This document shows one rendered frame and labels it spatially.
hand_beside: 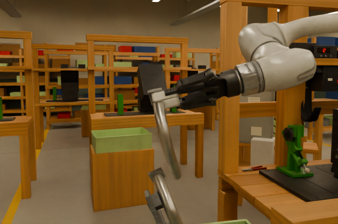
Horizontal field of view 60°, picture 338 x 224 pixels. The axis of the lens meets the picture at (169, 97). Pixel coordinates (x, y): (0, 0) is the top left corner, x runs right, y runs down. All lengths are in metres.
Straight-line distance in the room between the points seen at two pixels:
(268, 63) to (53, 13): 10.67
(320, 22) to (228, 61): 0.80
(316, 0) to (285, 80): 1.25
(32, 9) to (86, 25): 1.82
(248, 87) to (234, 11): 0.97
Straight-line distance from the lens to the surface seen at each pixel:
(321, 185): 1.70
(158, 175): 0.83
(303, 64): 0.83
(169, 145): 0.76
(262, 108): 1.90
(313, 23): 0.98
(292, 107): 1.91
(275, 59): 0.82
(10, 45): 11.25
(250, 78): 0.79
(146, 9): 11.66
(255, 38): 0.92
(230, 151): 1.75
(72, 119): 8.03
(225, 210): 1.86
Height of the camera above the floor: 1.46
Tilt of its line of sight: 5 degrees down
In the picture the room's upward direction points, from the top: straight up
